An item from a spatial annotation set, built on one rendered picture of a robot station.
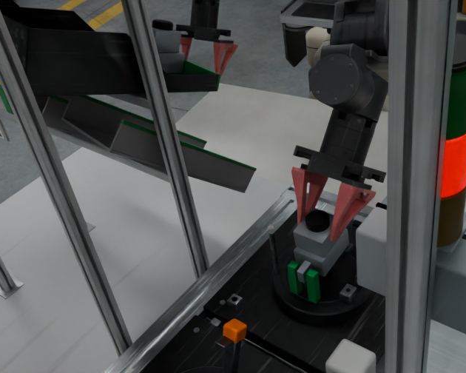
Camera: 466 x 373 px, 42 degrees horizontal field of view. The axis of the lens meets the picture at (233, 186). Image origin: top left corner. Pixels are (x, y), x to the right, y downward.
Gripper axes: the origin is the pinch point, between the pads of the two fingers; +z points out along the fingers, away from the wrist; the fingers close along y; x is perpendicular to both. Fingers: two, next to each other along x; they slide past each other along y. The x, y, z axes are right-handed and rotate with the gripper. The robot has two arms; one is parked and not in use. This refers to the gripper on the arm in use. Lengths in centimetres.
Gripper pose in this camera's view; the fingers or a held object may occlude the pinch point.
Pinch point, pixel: (318, 228)
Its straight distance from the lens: 78.1
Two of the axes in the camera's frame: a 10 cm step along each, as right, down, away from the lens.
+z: -2.9, 9.5, 1.0
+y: 7.8, 3.0, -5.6
